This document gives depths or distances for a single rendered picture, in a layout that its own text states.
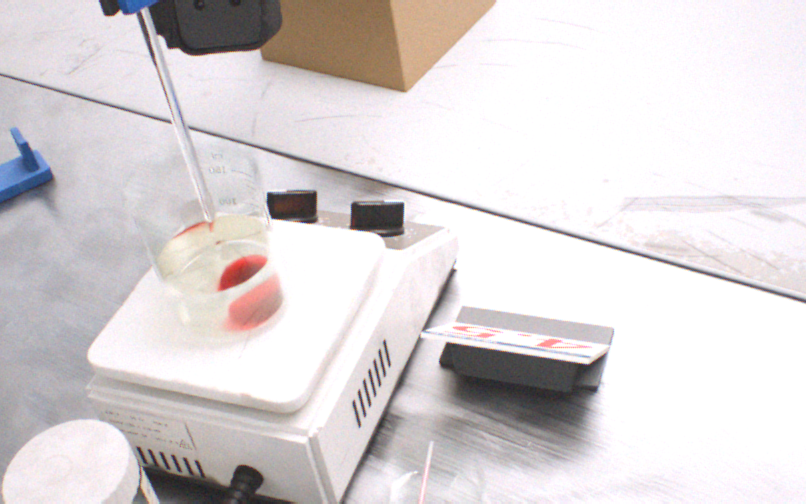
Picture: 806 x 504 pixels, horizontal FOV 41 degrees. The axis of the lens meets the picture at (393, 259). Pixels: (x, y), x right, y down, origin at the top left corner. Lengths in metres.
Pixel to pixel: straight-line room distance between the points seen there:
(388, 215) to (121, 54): 0.42
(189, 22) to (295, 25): 0.32
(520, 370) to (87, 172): 0.39
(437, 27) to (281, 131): 0.15
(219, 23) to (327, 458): 0.22
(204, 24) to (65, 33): 0.51
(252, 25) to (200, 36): 0.03
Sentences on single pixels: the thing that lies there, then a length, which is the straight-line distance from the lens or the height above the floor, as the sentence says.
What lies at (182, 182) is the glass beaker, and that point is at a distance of 0.53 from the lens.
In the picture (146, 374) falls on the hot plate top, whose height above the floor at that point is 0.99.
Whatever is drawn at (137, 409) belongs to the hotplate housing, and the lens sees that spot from 0.55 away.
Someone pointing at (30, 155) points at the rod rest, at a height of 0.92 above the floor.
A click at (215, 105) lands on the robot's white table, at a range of 0.87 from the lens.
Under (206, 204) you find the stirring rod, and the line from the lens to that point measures 0.52.
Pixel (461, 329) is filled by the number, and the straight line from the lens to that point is 0.60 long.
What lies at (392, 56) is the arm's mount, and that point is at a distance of 0.82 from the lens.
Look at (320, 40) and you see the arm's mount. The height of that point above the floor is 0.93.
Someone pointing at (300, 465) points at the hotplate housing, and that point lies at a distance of 0.52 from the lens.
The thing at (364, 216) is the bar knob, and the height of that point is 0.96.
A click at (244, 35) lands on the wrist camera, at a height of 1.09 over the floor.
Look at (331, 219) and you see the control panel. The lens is 0.66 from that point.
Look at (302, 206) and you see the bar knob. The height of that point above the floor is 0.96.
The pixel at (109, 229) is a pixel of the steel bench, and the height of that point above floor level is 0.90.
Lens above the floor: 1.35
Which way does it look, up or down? 41 degrees down
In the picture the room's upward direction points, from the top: 12 degrees counter-clockwise
